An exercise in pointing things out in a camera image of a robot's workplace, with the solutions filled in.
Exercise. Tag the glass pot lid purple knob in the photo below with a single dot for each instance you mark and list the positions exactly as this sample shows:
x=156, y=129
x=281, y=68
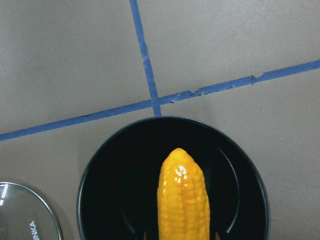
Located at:
x=24, y=215

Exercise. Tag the dark pot purple handle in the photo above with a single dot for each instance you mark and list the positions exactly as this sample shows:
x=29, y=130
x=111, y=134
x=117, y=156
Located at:
x=117, y=197

